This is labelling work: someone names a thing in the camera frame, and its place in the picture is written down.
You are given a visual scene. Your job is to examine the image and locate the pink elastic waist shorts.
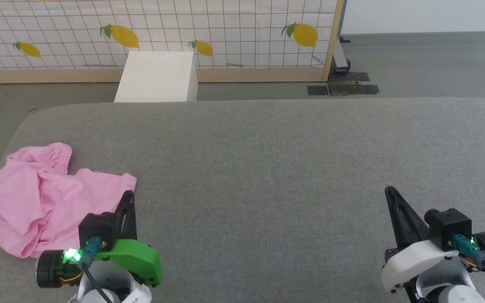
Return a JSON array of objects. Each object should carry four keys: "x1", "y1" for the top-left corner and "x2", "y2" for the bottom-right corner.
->
[{"x1": 0, "y1": 143, "x2": 137, "y2": 258}]

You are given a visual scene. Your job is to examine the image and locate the grey fabric sofa cushion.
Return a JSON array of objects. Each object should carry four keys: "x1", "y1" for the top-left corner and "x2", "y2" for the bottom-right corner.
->
[{"x1": 0, "y1": 98, "x2": 485, "y2": 303}]

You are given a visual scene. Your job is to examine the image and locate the black floor plate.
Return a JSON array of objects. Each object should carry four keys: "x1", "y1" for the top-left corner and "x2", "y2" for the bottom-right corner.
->
[{"x1": 328, "y1": 72, "x2": 380, "y2": 96}]

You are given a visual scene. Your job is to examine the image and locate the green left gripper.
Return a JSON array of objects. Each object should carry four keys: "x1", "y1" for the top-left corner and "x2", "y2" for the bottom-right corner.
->
[{"x1": 96, "y1": 191, "x2": 163, "y2": 288}]

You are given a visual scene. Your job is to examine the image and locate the white rectangular box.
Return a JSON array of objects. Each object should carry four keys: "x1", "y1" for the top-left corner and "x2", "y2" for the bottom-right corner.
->
[{"x1": 114, "y1": 51, "x2": 198, "y2": 103}]

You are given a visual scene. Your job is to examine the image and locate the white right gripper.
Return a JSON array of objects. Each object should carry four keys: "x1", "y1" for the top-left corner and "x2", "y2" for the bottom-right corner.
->
[{"x1": 381, "y1": 186, "x2": 458, "y2": 294}]

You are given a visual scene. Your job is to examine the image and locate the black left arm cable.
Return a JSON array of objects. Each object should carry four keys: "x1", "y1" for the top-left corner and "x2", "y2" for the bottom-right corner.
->
[{"x1": 82, "y1": 237, "x2": 115, "y2": 303}]

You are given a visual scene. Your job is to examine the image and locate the lemon print partition screen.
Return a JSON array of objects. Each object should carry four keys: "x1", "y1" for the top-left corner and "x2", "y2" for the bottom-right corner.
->
[{"x1": 0, "y1": 0, "x2": 345, "y2": 83}]

